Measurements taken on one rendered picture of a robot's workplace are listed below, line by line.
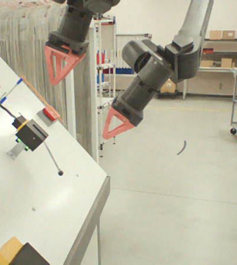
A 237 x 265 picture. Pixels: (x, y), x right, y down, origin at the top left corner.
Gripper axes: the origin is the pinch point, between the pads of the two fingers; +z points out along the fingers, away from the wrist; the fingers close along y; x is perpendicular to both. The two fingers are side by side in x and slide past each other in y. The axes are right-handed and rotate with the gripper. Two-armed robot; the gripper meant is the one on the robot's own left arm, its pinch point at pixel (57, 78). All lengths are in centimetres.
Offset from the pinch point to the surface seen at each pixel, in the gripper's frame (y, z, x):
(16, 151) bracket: 1.4, 20.1, -3.8
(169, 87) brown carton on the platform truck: -714, 114, 148
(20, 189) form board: 8.9, 23.9, 1.3
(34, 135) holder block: 2.5, 13.6, -0.6
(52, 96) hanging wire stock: -73, 31, -14
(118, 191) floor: -171, 131, 52
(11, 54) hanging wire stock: -78, 21, -41
